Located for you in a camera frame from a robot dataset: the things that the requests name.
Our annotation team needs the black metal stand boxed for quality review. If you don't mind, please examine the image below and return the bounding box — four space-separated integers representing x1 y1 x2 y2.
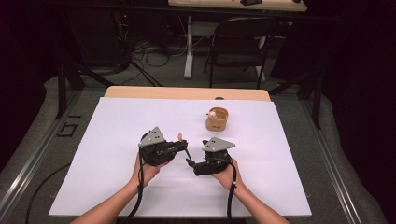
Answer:
55 60 115 120
269 69 323 130

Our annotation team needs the left hand-held gripper black cable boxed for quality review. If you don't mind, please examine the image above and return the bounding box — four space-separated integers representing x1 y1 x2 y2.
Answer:
120 148 146 224

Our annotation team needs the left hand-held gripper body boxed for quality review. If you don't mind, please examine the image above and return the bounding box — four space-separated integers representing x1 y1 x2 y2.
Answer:
137 125 180 167

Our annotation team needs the person's right hand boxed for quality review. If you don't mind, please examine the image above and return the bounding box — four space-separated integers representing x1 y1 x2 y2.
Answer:
211 158 247 191

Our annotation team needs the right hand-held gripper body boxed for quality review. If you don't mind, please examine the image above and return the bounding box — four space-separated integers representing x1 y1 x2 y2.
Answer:
193 136 236 177

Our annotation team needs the white board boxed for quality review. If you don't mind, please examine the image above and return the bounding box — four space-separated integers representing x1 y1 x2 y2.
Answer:
49 96 313 218

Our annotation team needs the black folding chair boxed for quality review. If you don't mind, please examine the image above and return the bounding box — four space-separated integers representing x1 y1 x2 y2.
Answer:
203 16 281 90

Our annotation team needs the right hand-held gripper black cable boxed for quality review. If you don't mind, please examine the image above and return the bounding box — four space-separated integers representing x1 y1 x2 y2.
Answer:
226 161 238 222

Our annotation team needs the hand-held gripper black cable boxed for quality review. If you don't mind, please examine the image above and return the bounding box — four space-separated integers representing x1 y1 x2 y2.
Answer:
120 148 146 224
226 161 238 222

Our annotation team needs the black floor cable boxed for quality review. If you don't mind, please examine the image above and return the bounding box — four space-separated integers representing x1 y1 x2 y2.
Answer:
24 161 73 224

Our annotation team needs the tan brush holder cup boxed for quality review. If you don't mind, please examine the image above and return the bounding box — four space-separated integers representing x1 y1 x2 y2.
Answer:
205 106 230 132

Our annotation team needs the thin black cable loop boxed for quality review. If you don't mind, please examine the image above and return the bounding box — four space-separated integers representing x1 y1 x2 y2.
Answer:
145 49 172 68

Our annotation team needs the beige table with white legs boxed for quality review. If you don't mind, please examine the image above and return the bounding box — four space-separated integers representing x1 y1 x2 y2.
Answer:
167 0 308 83

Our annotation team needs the light wooden table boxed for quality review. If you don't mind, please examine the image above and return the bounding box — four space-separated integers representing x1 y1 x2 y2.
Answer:
103 86 272 102

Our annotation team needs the person's left hand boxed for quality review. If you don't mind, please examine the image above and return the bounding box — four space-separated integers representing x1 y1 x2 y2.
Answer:
132 152 172 188

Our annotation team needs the aluminium rail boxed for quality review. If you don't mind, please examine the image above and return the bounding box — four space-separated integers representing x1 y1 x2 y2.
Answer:
0 90 83 224
300 99 363 224

